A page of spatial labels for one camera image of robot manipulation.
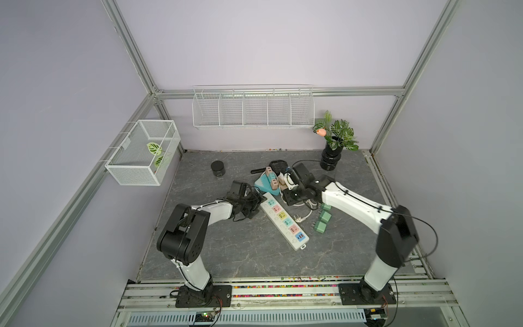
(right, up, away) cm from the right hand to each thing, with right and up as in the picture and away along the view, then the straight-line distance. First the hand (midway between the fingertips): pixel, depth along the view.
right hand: (285, 194), depth 87 cm
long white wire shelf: (-15, +42, +12) cm, 46 cm away
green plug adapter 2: (+19, -10, +5) cm, 22 cm away
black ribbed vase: (+25, +17, +20) cm, 36 cm away
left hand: (-9, -5, +6) cm, 12 cm away
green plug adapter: (+15, -15, +2) cm, 21 cm away
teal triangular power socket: (-10, +4, +16) cm, 19 cm away
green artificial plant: (+23, +27, +2) cm, 36 cm away
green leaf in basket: (-52, +19, -7) cm, 56 cm away
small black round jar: (-35, +12, +22) cm, 43 cm away
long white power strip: (+2, -16, 0) cm, 16 cm away
